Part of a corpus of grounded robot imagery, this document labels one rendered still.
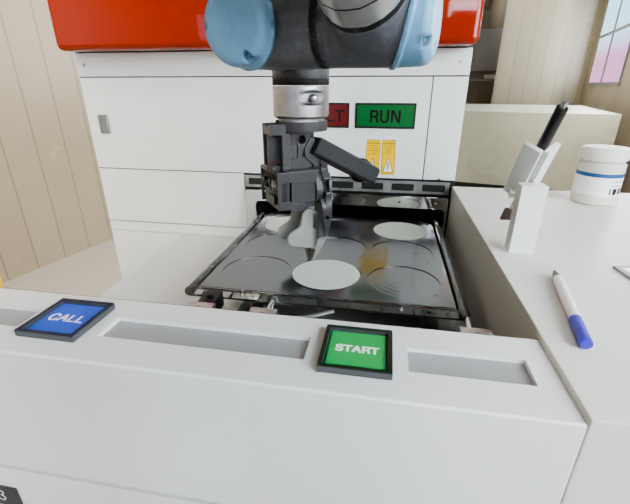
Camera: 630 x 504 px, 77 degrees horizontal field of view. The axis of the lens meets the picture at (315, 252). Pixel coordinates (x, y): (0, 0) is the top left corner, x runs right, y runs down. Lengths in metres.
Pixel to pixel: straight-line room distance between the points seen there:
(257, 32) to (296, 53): 0.04
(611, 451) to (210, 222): 0.84
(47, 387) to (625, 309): 0.51
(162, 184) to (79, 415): 0.68
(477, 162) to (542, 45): 2.82
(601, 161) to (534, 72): 6.52
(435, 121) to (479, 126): 4.07
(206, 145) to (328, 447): 0.73
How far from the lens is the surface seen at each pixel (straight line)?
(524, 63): 7.32
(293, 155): 0.56
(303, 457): 0.34
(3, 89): 3.14
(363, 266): 0.61
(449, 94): 0.85
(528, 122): 4.93
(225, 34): 0.44
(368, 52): 0.40
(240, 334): 0.36
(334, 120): 0.84
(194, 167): 0.96
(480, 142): 4.93
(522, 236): 0.54
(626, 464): 0.35
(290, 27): 0.42
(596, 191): 0.83
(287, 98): 0.54
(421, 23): 0.39
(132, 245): 1.11
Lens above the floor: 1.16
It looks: 23 degrees down
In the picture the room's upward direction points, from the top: straight up
